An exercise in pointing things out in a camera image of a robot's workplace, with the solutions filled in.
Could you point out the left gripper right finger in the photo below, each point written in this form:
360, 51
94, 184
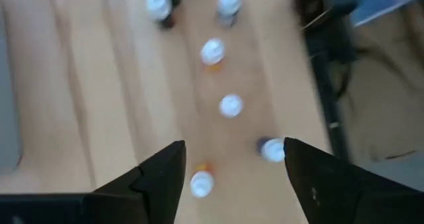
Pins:
331, 191

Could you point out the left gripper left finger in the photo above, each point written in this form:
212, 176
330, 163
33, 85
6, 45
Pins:
155, 191

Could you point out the small blue bottle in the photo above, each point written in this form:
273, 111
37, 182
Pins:
271, 150

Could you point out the small orange-red bottle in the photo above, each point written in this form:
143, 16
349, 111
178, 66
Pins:
212, 51

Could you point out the blue flat object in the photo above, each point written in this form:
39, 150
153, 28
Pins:
387, 2

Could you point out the small black bottle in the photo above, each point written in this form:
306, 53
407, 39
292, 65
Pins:
228, 2

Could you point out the black aluminium table frame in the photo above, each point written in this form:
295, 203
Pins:
328, 101

